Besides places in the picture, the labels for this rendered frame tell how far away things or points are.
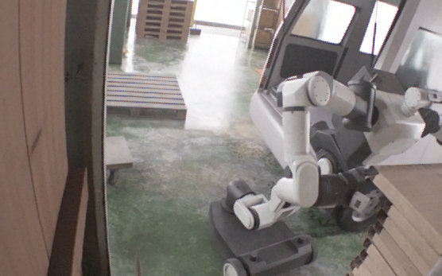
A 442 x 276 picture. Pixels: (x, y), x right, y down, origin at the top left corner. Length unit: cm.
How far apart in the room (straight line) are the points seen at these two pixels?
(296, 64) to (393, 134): 212
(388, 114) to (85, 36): 95
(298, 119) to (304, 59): 240
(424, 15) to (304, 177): 148
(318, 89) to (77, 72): 56
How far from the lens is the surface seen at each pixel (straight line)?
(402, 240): 103
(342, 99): 95
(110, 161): 243
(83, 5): 52
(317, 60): 327
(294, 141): 82
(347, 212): 241
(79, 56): 53
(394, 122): 115
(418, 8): 202
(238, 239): 198
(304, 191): 81
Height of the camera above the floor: 155
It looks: 26 degrees down
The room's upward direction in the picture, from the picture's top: 12 degrees clockwise
